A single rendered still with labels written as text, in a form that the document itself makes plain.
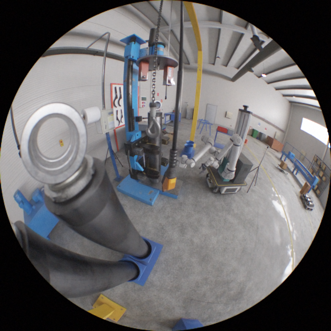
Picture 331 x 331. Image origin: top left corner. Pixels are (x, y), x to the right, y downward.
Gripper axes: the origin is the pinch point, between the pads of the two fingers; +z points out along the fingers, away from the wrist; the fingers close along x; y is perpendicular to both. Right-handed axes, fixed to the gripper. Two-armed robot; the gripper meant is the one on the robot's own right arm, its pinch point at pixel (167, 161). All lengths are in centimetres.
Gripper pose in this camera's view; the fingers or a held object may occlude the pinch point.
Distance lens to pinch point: 169.5
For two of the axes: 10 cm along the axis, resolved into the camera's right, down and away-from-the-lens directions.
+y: -3.5, 5.3, -7.7
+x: -0.5, 8.1, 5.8
